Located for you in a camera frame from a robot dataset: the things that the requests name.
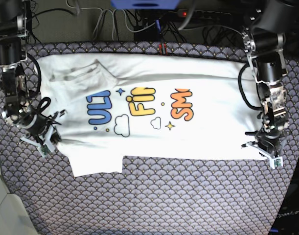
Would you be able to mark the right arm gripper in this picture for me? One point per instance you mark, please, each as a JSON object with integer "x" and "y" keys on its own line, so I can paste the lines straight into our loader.
{"x": 19, "y": 114}

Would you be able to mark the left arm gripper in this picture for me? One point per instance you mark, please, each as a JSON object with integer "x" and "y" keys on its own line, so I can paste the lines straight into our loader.
{"x": 269, "y": 141}

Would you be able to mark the white printed T-shirt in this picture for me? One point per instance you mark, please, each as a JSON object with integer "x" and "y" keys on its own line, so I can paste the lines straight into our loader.
{"x": 141, "y": 105}

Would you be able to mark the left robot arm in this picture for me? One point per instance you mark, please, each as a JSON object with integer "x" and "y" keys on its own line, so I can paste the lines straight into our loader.
{"x": 263, "y": 37}

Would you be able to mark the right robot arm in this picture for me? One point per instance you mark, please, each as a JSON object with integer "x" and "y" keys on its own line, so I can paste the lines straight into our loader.
{"x": 13, "y": 23}

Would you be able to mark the black device with logo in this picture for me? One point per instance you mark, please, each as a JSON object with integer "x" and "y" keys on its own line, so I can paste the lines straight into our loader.
{"x": 287, "y": 219}

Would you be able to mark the patterned fan-print tablecloth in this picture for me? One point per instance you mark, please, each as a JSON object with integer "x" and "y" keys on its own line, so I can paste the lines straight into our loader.
{"x": 150, "y": 196}

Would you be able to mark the red table clamp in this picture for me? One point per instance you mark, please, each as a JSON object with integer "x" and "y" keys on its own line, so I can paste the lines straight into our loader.
{"x": 162, "y": 48}

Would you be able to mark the blue box at top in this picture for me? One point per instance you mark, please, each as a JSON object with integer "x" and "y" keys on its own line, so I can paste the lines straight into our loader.
{"x": 145, "y": 4}

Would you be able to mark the black power strip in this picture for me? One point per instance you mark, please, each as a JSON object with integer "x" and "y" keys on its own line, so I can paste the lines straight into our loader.
{"x": 213, "y": 16}

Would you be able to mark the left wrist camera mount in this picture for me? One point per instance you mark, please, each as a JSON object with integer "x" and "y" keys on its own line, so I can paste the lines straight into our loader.
{"x": 275, "y": 161}

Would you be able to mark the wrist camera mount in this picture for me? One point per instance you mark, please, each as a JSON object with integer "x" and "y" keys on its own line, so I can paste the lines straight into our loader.
{"x": 43, "y": 133}
{"x": 275, "y": 161}

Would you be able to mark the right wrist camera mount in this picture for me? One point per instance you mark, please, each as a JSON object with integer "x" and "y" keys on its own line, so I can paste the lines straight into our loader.
{"x": 43, "y": 133}

